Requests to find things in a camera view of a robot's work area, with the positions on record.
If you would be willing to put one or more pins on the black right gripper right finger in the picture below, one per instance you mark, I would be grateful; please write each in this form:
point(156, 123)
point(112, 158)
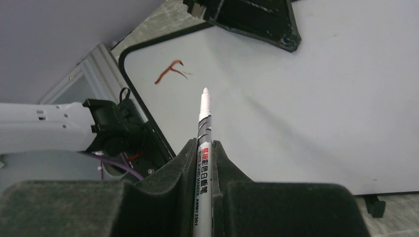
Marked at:
point(245, 208)

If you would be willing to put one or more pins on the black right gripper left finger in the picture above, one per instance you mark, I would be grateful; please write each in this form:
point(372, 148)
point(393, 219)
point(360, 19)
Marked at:
point(161, 205)

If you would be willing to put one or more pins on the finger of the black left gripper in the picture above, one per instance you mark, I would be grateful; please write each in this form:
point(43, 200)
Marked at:
point(270, 21)

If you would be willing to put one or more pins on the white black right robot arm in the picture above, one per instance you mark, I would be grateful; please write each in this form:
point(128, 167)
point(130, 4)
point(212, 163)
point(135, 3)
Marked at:
point(95, 125)

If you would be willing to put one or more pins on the white marker pen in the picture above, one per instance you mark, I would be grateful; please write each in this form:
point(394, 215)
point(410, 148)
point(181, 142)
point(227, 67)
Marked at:
point(202, 222)

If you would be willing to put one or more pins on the white framed whiteboard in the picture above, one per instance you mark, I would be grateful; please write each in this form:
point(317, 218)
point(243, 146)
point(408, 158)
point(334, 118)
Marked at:
point(343, 108)

